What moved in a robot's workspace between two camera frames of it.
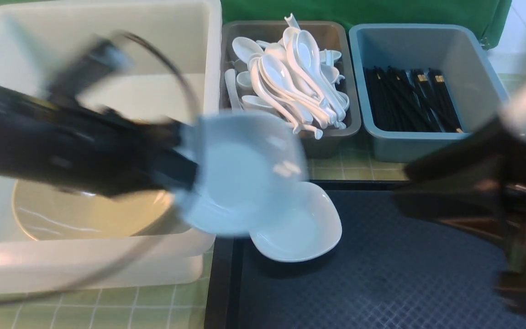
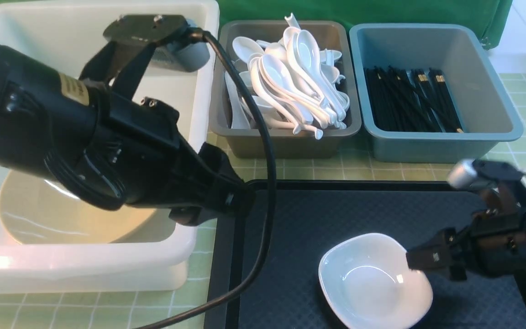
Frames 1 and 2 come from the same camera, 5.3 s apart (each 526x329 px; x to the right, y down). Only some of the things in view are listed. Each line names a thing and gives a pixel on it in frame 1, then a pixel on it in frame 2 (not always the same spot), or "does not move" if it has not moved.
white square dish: (305, 221) → (366, 282)
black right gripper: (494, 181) → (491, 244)
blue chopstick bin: (419, 87) does not move
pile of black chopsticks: (409, 100) does not move
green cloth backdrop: (491, 16) does not move
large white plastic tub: (170, 67) does not move
